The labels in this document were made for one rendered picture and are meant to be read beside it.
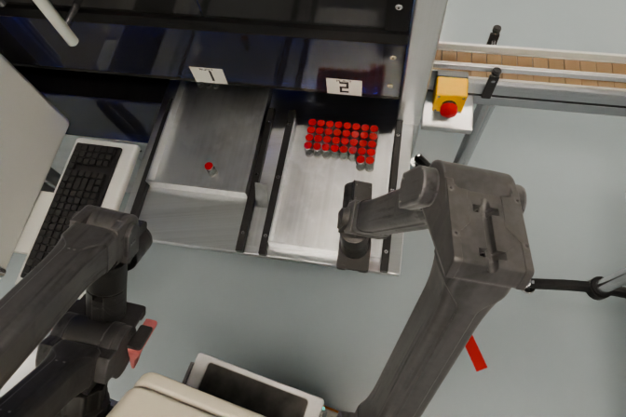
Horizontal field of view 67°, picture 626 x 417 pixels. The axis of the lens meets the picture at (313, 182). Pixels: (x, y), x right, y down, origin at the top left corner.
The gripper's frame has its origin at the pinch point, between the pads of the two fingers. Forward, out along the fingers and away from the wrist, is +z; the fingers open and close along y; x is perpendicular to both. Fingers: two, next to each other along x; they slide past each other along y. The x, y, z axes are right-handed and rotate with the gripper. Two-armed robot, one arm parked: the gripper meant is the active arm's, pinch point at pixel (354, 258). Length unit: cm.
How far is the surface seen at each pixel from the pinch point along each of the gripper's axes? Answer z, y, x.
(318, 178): 2.0, 20.0, 11.7
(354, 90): -11.1, 38.0, 4.6
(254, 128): 1.7, 32.4, 30.7
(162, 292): 90, 1, 82
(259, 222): 2.1, 6.4, 24.1
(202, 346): 91, -18, 59
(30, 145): -2, 19, 89
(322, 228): 2.2, 6.9, 8.5
